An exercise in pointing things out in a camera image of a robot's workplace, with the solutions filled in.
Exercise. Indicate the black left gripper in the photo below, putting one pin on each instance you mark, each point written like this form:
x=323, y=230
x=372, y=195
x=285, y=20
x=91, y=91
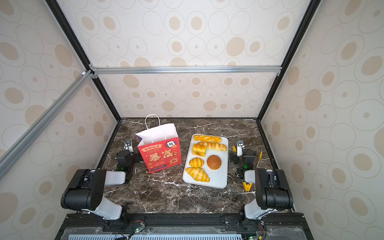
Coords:
x=136, y=158

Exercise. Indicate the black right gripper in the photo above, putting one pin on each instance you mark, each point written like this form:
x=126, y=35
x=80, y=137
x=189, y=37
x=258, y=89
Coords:
x=249, y=173

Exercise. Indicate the red paper gift bag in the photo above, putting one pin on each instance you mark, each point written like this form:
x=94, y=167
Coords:
x=160, y=147

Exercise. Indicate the golden croissant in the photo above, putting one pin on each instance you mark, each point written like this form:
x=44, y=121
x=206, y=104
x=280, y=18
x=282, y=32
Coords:
x=198, y=174

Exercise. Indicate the square yellow toast bread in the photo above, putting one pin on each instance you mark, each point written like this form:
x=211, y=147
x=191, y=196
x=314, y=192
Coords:
x=199, y=150

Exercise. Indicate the small oval striped bread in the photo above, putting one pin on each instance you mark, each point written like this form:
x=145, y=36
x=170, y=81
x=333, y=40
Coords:
x=196, y=163

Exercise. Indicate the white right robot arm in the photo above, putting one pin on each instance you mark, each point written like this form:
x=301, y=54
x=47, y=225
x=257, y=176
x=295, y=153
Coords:
x=272, y=191

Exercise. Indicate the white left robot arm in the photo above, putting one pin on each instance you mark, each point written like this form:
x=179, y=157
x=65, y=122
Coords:
x=86, y=188

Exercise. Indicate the long striped bread roll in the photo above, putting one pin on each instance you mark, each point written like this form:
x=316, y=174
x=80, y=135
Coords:
x=214, y=146

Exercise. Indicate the long twisted bread top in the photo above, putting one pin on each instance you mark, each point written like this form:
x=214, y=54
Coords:
x=205, y=138

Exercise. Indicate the white rectangular tray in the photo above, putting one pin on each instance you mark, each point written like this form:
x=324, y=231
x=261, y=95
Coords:
x=218, y=178

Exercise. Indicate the round brown bun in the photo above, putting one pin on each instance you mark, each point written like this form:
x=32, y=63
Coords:
x=214, y=162

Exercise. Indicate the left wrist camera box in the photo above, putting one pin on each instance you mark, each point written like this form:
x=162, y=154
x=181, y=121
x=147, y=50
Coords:
x=128, y=146

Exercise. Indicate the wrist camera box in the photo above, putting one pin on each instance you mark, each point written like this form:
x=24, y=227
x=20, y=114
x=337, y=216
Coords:
x=128, y=146
x=240, y=147

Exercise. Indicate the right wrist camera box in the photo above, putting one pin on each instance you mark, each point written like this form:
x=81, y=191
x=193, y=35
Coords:
x=240, y=147

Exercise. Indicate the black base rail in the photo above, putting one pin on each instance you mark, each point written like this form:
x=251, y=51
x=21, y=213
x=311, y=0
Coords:
x=275, y=226

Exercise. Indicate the horizontal aluminium rail back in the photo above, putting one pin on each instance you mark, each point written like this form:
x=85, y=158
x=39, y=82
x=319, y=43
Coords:
x=188, y=70

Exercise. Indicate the diagonal aluminium rail left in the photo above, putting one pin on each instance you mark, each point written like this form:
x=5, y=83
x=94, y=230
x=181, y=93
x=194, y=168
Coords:
x=13, y=154

